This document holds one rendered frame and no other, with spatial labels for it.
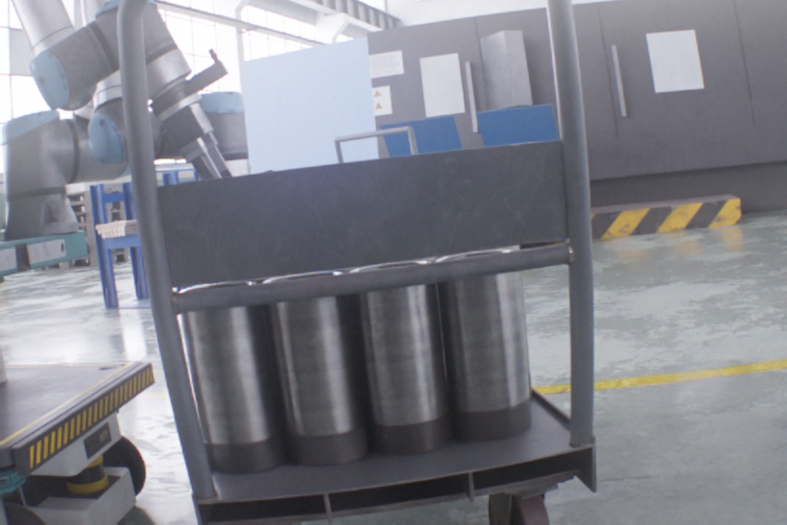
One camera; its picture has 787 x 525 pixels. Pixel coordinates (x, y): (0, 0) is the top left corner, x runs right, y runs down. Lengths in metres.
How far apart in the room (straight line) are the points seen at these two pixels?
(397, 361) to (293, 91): 6.96
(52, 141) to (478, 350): 1.01
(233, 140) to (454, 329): 0.47
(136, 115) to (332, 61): 6.98
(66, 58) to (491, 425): 0.82
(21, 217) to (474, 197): 1.03
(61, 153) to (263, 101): 6.49
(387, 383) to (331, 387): 0.08
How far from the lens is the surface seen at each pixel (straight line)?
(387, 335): 1.17
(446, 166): 1.01
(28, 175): 1.75
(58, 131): 1.78
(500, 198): 1.03
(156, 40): 1.19
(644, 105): 7.28
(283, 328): 1.17
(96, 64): 1.19
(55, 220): 1.74
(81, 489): 1.59
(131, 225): 5.65
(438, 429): 1.22
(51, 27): 1.34
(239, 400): 1.18
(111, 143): 1.39
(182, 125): 1.16
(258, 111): 8.20
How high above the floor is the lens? 0.66
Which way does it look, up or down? 2 degrees down
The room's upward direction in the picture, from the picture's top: 7 degrees counter-clockwise
